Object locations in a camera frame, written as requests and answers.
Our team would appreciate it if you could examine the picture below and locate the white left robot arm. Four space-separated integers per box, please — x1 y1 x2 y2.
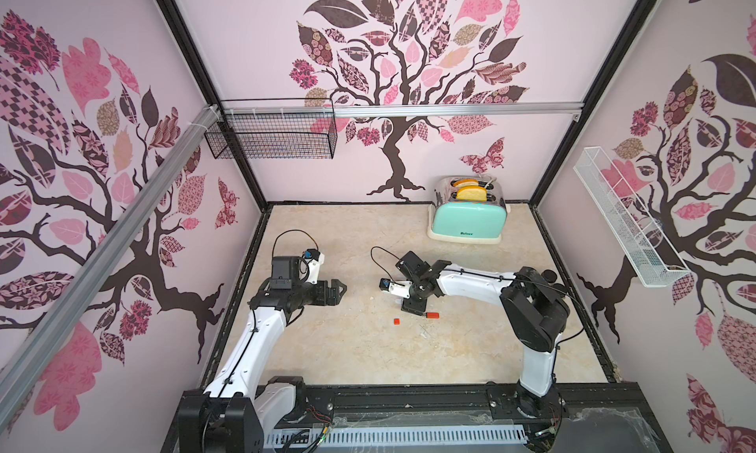
177 279 348 452

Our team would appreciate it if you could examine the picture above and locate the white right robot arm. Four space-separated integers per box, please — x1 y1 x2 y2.
379 251 570 419

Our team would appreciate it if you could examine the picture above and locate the mint green toaster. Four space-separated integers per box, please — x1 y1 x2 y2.
426 176 511 244

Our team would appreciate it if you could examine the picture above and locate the bread slice in toaster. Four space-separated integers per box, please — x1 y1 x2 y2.
452 179 488 202

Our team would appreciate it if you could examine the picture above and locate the glass spice jar far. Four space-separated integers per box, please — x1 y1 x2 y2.
541 269 558 284

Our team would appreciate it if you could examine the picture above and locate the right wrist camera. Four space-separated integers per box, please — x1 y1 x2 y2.
379 278 411 299

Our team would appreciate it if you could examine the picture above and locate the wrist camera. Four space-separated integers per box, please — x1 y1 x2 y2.
379 278 411 299
299 248 325 284

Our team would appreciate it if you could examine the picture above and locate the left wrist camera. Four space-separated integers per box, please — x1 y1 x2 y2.
299 248 325 284

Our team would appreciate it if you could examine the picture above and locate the white slotted cable duct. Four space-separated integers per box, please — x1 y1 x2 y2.
289 425 528 450

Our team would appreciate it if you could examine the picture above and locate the black wire basket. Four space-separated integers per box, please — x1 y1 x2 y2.
205 97 338 160

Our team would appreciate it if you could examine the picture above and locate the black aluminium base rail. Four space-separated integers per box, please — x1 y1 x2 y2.
161 381 674 453

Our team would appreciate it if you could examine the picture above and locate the white wire shelf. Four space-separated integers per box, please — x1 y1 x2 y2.
573 147 692 288

